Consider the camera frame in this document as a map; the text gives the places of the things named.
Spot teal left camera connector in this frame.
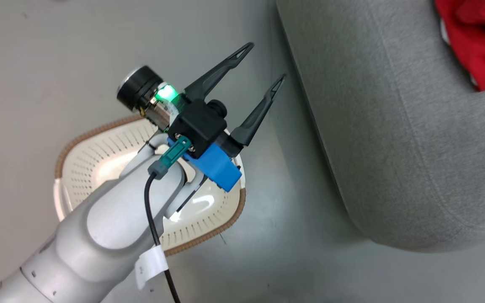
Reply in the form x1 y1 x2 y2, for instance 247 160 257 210
148 137 193 180

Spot grey fabric sofa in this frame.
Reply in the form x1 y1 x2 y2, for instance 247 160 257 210
275 0 485 253

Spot white cable label tag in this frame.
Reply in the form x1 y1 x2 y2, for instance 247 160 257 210
135 246 170 291

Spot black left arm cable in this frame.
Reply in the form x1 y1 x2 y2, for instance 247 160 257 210
144 173 181 303

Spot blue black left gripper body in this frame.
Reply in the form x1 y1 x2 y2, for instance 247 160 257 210
116 65 244 193

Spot red white shirt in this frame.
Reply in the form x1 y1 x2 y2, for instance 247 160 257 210
434 8 485 92

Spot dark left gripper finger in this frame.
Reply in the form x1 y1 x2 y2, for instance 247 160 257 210
229 74 286 147
183 42 255 102

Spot beige plastic laundry basket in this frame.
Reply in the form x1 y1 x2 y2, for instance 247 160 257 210
53 114 247 257

